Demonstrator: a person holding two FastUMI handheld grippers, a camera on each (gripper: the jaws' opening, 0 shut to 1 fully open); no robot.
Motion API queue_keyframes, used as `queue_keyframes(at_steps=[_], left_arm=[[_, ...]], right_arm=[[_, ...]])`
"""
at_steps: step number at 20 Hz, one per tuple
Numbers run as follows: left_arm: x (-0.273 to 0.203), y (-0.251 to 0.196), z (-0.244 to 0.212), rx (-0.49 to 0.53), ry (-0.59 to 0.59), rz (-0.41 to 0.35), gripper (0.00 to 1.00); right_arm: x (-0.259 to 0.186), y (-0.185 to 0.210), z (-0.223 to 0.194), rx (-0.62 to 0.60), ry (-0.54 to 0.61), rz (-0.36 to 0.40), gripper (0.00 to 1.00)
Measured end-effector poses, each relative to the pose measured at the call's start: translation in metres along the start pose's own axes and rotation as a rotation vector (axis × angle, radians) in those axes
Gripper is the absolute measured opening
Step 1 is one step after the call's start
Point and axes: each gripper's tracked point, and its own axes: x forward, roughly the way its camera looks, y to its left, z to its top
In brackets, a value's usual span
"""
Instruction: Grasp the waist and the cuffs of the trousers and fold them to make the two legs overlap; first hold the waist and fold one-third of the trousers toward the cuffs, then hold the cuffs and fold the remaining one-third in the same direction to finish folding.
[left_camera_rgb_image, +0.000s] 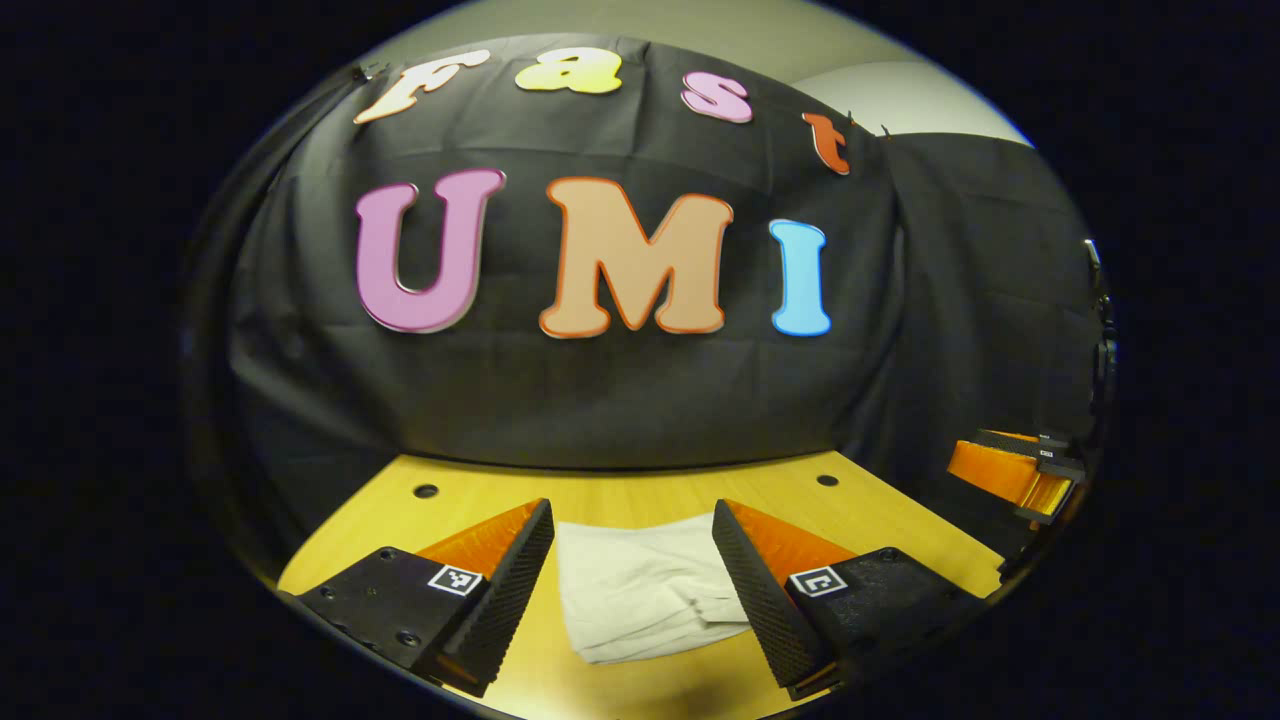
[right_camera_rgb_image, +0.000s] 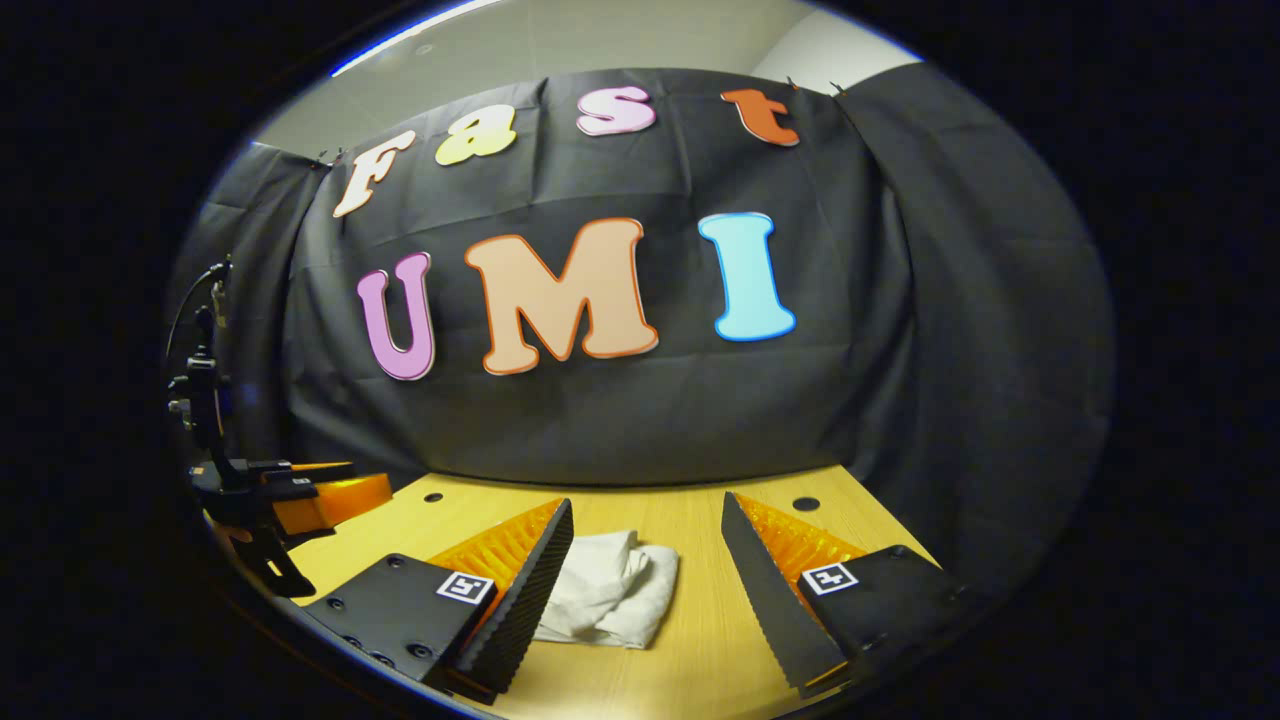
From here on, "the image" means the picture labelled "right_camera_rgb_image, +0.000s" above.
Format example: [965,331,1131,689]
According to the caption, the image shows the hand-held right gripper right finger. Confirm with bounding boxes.
[721,490,963,700]

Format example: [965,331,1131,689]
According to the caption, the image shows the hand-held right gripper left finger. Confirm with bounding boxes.
[300,497,576,706]

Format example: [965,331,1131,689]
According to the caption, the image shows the white jeans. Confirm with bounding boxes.
[534,529,682,650]

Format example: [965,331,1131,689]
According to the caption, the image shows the black backdrop cloth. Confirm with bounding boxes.
[165,62,1116,601]

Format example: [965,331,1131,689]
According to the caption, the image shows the black cable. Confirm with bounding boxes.
[165,257,233,361]

